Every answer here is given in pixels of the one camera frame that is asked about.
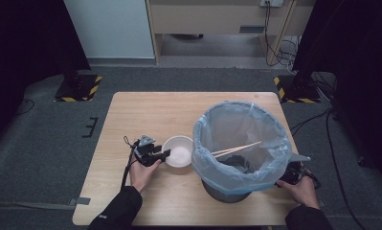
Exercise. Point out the white power socket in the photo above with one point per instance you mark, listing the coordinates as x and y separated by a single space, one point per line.
271 3

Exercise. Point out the white disposable bowl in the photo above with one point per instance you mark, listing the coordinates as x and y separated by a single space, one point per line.
182 153

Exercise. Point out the trash bin with blue bag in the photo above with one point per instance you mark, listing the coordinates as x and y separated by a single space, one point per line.
211 166

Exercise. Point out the person's left hand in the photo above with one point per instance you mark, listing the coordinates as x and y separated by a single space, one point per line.
142 175

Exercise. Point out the black curtain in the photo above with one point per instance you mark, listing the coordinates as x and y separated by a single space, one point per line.
354 48
26 48

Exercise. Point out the black yellow-striped stand base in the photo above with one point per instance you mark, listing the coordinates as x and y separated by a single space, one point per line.
80 89
297 92

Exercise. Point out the person's right hand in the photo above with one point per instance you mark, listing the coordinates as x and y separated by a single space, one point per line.
302 193

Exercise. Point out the grey trash bin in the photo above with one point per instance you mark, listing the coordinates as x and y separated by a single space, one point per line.
225 195

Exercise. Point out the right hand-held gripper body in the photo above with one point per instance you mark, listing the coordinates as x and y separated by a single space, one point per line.
293 172

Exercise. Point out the light wooden desk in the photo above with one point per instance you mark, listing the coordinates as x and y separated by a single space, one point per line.
211 19

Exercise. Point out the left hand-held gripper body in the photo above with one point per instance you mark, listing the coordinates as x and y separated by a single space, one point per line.
144 151

